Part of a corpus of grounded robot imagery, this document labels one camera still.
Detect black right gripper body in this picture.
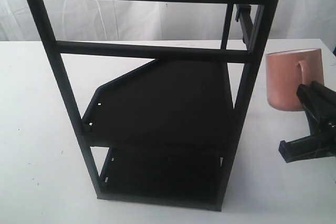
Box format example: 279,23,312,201
278,120,335,163

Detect pink ceramic mug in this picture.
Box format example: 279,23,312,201
266,48,324,111

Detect white backdrop curtain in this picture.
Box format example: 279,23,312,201
1,0,335,47

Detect black metal shelf rack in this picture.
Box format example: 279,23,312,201
27,0,279,211

